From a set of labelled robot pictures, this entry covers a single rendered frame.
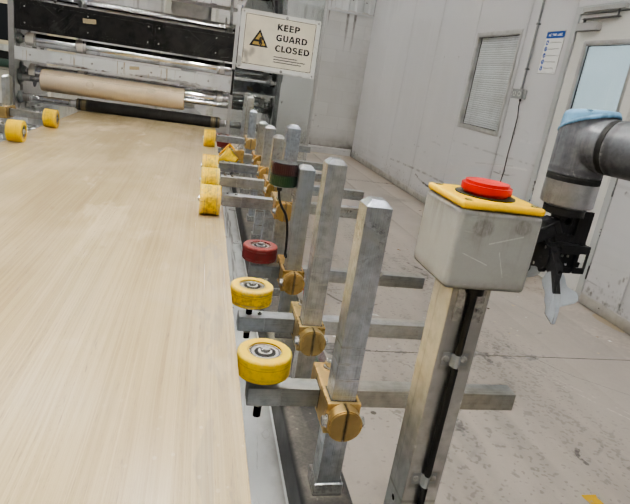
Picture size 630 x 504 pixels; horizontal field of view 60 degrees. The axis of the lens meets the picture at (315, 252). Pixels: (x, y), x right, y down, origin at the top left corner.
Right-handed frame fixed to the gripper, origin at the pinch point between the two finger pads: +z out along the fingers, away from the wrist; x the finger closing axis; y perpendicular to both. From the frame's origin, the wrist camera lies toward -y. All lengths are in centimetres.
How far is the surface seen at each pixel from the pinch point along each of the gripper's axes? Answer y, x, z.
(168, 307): -65, 0, 4
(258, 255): -47, 32, 4
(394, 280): -12.8, 33.6, 8.9
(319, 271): -39.6, 4.6, -2.6
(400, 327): -20.1, 8.7, 9.6
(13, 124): -128, 135, -3
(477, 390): -15.7, -15.4, 8.5
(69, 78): -136, 263, -14
